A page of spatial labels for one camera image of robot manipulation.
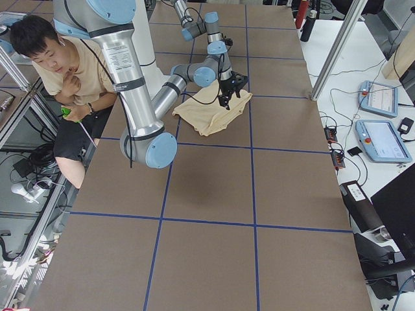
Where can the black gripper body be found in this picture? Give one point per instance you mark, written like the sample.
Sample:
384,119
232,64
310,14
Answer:
227,87

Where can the pale yellow long-sleeve shirt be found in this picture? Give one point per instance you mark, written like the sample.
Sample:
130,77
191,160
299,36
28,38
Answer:
211,118

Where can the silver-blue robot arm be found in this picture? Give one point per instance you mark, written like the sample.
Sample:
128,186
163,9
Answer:
193,28
122,32

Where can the black water bottle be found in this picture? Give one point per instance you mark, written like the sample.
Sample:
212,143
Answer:
308,26

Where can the red water bottle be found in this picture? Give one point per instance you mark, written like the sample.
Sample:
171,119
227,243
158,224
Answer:
301,13

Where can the brown gridded table mat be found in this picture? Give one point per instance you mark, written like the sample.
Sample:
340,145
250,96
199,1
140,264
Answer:
250,218

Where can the seated person in beige shirt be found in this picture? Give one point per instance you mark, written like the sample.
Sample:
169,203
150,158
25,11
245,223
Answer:
73,72

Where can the far blue teach pendant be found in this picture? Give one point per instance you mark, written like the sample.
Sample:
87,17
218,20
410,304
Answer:
378,98

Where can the blue teach pendant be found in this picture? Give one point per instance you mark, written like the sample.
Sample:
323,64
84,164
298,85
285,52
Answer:
381,141
378,98

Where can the near blue teach pendant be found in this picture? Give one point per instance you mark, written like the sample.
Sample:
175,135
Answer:
381,141

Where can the black power adapter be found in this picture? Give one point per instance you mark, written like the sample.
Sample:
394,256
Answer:
405,125

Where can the black box with label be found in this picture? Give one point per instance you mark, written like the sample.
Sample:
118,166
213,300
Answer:
359,206

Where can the black monitor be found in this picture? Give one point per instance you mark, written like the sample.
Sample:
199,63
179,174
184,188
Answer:
394,204

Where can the aluminium frame post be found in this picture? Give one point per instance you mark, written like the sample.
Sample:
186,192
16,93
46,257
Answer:
345,31

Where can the green handled tool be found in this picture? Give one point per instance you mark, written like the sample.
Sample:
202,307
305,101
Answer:
65,112

